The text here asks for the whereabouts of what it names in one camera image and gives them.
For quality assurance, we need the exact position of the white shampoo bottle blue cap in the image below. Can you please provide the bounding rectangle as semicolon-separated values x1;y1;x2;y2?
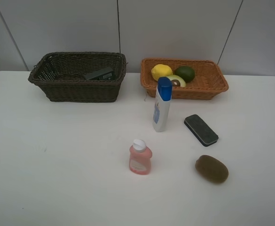
153;77;173;132

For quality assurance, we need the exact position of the pink soap bottle white cap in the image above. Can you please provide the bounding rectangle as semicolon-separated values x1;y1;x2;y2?
129;139;152;175

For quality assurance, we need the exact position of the yellow lemon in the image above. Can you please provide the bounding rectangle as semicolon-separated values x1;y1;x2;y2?
151;64;173;81

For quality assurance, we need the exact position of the dark green pump bottle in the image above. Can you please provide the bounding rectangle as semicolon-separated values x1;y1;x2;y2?
83;67;115;81

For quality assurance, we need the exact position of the halved avocado with pit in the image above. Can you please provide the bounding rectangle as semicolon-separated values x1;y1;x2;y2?
167;75;186;88

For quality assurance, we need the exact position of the grey whiteboard eraser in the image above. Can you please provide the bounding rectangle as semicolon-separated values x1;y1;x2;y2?
184;114;219;147

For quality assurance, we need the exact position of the green lime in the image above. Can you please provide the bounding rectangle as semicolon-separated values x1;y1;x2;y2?
174;66;195;82

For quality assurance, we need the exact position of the brown kiwi fruit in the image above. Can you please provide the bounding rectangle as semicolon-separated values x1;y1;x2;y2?
195;155;229;184

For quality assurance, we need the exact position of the orange wicker basket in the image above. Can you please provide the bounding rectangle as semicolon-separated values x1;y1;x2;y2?
141;57;229;100

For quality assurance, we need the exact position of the dark brown wicker basket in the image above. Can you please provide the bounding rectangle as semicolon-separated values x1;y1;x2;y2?
28;52;126;103

